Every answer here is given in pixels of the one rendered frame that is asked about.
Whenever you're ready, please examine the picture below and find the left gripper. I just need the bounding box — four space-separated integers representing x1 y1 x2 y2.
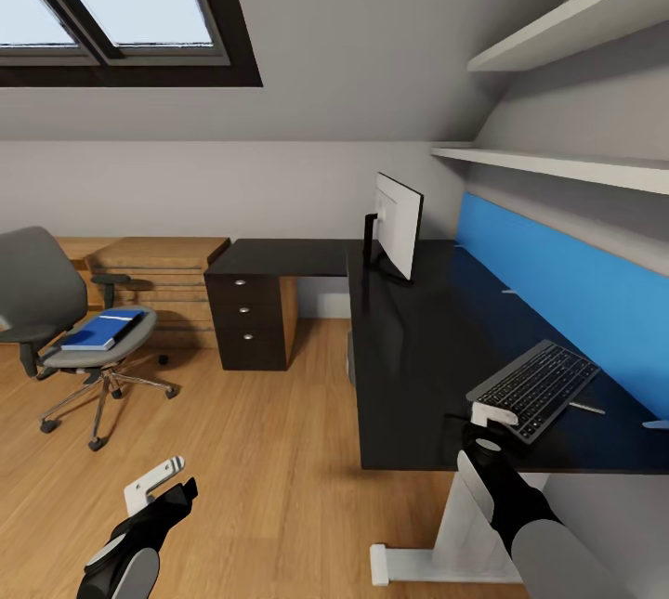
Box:
111 477 198 539

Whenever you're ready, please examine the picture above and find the swivel chair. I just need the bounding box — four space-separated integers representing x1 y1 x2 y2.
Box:
0 226 176 451

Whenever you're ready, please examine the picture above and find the notebook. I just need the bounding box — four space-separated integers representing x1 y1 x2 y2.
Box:
570 382 605 414

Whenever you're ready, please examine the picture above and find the folder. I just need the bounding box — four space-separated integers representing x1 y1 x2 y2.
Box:
60 310 144 350

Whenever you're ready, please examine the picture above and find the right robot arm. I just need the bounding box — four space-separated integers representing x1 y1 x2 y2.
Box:
444 402 638 599

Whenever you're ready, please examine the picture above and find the keyboard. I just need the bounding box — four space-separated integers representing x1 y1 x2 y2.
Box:
466 340 601 444

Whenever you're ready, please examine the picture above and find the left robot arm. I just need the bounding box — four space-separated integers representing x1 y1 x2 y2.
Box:
76 456 198 599

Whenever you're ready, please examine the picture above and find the monitor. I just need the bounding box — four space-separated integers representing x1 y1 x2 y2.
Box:
361 172 425 284

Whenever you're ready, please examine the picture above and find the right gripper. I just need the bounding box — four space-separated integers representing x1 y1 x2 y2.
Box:
444 413 509 450

